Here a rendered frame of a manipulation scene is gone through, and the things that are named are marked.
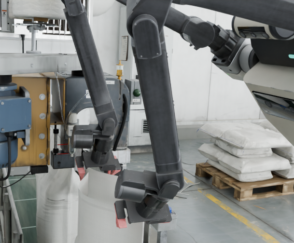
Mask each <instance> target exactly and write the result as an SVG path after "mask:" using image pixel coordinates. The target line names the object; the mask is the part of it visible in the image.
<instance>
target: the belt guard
mask: <svg viewBox="0 0 294 243"><path fill-rule="evenodd" d="M73 70H82V68H81V65H80V62H79V58H78V55H77V54H20V53H0V75H15V74H30V73H45V72H59V71H73Z"/></svg>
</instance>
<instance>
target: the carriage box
mask: <svg viewBox="0 0 294 243"><path fill-rule="evenodd" d="M12 82H13V83H16V84H17V89H16V90H14V91H15V93H19V87H20V86H24V87H25V88H26V89H27V90H28V91H29V95H30V98H31V130H30V144H29V146H25V144H24V142H23V140H22V138H18V156H17V159H16V161H15V162H14V163H13V164H12V165H11V167H22V166H36V165H50V86H51V80H50V77H48V76H47V75H45V74H43V73H30V74H15V75H12Z"/></svg>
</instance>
